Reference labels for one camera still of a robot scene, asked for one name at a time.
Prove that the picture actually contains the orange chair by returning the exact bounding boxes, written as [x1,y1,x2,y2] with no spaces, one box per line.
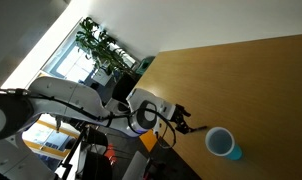
[104,143,117,165]

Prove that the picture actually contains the glass window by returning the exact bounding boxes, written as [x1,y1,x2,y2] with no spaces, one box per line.
[44,19,139,88]

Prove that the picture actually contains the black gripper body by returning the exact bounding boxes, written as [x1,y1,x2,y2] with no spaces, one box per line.
[170,103,186,129]

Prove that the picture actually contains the black tripod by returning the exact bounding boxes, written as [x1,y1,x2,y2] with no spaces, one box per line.
[55,126,89,180]

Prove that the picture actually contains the blue plastic cup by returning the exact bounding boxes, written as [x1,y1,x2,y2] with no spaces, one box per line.
[204,126,244,161]

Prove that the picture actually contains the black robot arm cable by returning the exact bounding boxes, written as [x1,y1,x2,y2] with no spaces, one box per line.
[24,93,177,150]

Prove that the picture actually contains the black office chair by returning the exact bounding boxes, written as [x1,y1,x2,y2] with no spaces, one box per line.
[111,72,139,103]
[79,128,114,180]

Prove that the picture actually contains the green potted plant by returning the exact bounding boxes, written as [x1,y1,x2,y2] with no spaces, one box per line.
[74,16,139,79]

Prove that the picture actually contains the green bin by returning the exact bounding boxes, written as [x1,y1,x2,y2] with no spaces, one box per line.
[134,55,156,76]

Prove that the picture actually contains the grey panel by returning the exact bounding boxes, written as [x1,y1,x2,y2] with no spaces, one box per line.
[122,150,151,180]

